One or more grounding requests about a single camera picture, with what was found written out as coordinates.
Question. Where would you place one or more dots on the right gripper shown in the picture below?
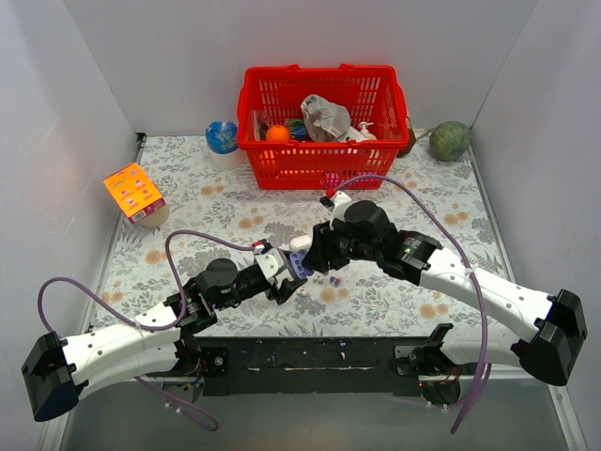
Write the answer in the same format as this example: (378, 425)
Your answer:
(318, 248)

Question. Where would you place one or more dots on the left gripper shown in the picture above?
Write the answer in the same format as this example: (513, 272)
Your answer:
(280, 286)

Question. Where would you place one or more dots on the purple earbud charging case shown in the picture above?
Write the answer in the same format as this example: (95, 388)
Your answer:
(296, 262)

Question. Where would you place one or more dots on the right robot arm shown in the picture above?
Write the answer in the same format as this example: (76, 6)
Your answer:
(541, 333)

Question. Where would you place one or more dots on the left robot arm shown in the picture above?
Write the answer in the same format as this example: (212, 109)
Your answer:
(60, 371)

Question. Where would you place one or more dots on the white earbud charging case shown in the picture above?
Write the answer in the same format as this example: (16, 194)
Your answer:
(300, 243)

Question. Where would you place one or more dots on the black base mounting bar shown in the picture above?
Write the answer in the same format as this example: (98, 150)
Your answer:
(398, 365)

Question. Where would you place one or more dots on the floral patterned table mat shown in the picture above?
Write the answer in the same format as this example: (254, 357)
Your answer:
(216, 214)

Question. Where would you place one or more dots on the white pump bottle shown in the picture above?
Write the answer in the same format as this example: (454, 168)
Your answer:
(360, 134)

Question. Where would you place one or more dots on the green blue item in basket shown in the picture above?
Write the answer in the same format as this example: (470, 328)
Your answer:
(297, 130)

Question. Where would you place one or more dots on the orange fruit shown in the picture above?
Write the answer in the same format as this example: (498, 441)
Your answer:
(278, 134)

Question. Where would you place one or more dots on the crumpled grey plastic bag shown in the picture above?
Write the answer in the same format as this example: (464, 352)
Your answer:
(325, 121)

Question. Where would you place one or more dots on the beige round container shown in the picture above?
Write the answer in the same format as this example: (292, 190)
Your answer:
(156, 218)

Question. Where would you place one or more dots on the blue lidded white cup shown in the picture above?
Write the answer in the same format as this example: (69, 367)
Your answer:
(222, 141)

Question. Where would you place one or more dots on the green melon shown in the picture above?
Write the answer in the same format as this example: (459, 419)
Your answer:
(449, 141)

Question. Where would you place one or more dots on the red plastic shopping basket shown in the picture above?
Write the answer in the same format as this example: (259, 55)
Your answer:
(273, 95)

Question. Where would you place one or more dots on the orange snack box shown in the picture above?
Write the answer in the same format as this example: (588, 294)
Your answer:
(134, 192)

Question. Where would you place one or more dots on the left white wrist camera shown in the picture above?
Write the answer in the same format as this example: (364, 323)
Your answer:
(271, 260)

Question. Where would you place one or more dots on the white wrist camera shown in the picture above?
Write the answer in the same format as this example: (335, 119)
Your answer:
(336, 202)
(271, 260)

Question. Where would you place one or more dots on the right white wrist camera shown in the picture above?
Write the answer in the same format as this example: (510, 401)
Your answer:
(336, 202)

